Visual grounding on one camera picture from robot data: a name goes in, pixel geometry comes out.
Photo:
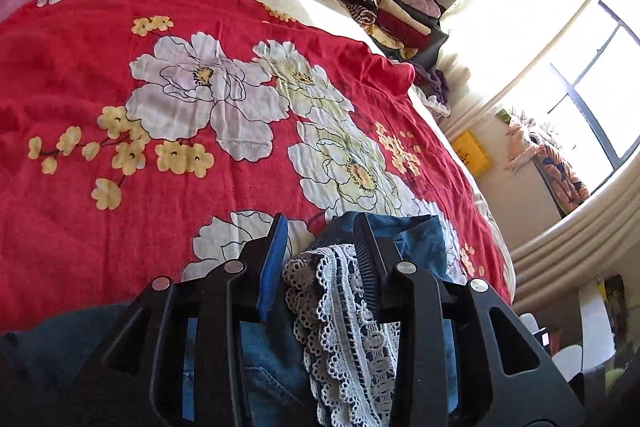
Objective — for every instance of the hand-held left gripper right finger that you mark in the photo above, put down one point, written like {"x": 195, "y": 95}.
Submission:
{"x": 377, "y": 267}

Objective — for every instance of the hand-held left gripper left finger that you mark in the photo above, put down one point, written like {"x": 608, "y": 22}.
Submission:
{"x": 272, "y": 267}

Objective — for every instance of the blue denim pants lace trim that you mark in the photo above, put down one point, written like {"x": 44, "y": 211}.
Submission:
{"x": 345, "y": 337}

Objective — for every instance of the yellow box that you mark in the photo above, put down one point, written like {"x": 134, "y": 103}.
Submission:
{"x": 471, "y": 154}

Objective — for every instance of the purple cloth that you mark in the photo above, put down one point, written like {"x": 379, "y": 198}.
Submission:
{"x": 430, "y": 82}

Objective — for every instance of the red floral bed cover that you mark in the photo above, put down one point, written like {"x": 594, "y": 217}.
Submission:
{"x": 150, "y": 117}

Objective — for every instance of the stack of folded clothes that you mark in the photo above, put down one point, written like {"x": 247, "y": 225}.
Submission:
{"x": 390, "y": 2}

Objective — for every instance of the dark framed window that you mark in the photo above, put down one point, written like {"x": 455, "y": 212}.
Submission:
{"x": 595, "y": 97}

